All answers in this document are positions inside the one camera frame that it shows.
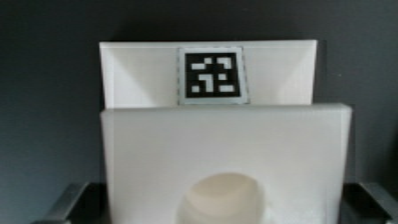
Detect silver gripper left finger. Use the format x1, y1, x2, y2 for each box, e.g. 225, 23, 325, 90
32, 183, 88, 224

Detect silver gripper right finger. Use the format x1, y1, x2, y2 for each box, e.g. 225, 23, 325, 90
358, 182, 398, 224

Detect white lamp base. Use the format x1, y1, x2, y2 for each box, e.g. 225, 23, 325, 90
99, 40, 351, 224

